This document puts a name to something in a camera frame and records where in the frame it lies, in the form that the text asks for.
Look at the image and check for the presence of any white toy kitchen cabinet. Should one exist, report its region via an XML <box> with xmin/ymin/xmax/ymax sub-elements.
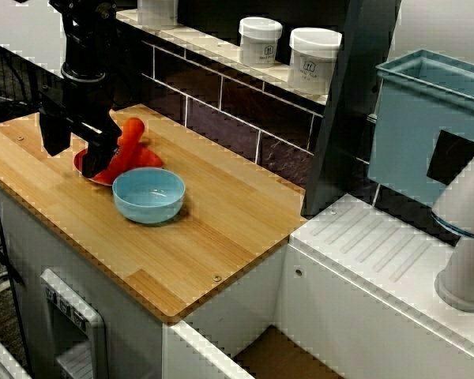
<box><xmin>0</xmin><ymin>173</ymin><xmax>171</xmax><ymax>379</ymax></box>

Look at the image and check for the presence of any white labelled lidded jar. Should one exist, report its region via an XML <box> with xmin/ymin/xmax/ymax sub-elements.
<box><xmin>238</xmin><ymin>17</ymin><xmax>284</xmax><ymax>69</ymax></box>
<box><xmin>288</xmin><ymin>27</ymin><xmax>343</xmax><ymax>96</ymax></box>

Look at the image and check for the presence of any white toy sink unit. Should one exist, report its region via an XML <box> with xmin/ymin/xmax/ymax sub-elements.
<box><xmin>161</xmin><ymin>193</ymin><xmax>474</xmax><ymax>379</ymax></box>

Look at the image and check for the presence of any white plastic jar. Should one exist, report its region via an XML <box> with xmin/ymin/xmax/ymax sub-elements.
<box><xmin>137</xmin><ymin>0</ymin><xmax>179</xmax><ymax>31</ymax></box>

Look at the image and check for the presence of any black tiled shelf unit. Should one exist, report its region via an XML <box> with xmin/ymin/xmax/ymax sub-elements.
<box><xmin>110</xmin><ymin>0</ymin><xmax>402</xmax><ymax>216</ymax></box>

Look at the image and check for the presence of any white dishwasher door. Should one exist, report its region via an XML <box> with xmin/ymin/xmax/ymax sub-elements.
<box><xmin>39</xmin><ymin>268</ymin><xmax>110</xmax><ymax>379</ymax></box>

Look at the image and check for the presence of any light blue bowl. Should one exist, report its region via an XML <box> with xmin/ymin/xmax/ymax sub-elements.
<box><xmin>111</xmin><ymin>167</ymin><xmax>186</xmax><ymax>224</ymax></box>

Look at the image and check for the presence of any black square sticker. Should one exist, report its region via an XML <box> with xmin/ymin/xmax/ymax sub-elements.
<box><xmin>426</xmin><ymin>129</ymin><xmax>474</xmax><ymax>186</ymax></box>

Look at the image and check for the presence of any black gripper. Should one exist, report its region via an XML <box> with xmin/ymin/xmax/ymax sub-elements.
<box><xmin>39</xmin><ymin>77</ymin><xmax>122</xmax><ymax>179</ymax></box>

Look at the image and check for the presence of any grey toy faucet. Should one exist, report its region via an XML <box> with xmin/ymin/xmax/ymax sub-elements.
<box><xmin>430</xmin><ymin>132</ymin><xmax>474</xmax><ymax>313</ymax></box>

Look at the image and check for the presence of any red round plate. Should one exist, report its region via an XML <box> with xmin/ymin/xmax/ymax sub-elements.
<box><xmin>73</xmin><ymin>141</ymin><xmax>165</xmax><ymax>186</ymax></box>

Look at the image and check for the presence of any red toy sausage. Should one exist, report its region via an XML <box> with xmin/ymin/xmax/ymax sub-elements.
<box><xmin>96</xmin><ymin>117</ymin><xmax>145</xmax><ymax>186</ymax></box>

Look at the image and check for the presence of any blue plastic bin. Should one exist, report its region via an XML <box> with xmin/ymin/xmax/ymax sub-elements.
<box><xmin>369</xmin><ymin>48</ymin><xmax>474</xmax><ymax>206</ymax></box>

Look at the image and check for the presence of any black cable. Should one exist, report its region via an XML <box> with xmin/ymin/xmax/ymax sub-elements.
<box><xmin>0</xmin><ymin>173</ymin><xmax>35</xmax><ymax>376</ymax></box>

